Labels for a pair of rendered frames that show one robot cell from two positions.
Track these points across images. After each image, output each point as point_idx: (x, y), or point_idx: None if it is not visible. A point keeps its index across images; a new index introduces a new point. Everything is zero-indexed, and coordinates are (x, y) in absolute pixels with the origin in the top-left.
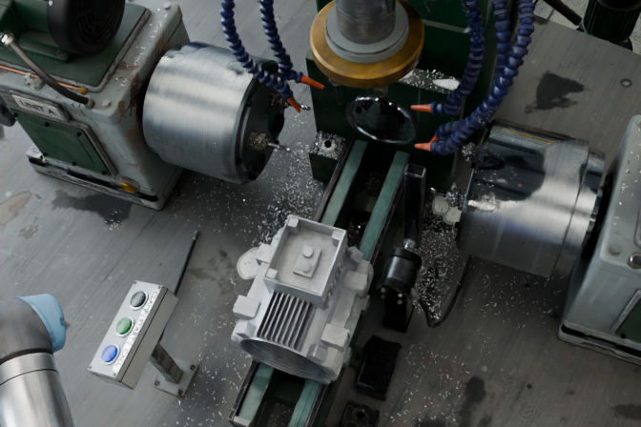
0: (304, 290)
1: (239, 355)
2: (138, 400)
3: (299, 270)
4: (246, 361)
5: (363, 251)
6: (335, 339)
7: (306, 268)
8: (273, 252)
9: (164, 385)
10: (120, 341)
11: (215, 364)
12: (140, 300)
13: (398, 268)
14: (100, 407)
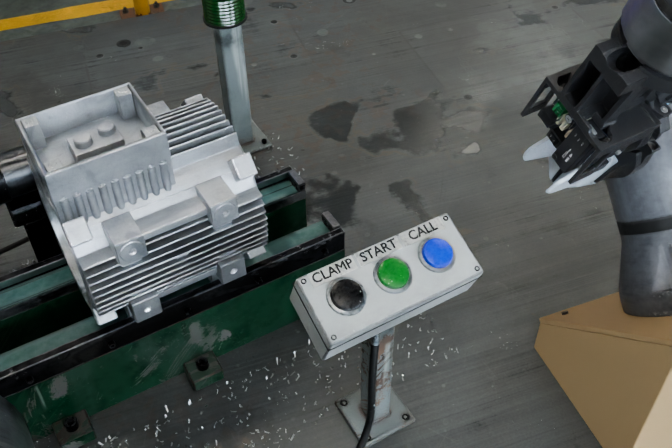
0: (137, 95)
1: (272, 378)
2: (444, 416)
3: (116, 134)
4: (271, 365)
5: (9, 297)
6: (162, 108)
7: (106, 122)
8: (114, 225)
9: (397, 406)
10: (412, 258)
11: (312, 389)
12: (344, 281)
13: (15, 153)
14: (505, 445)
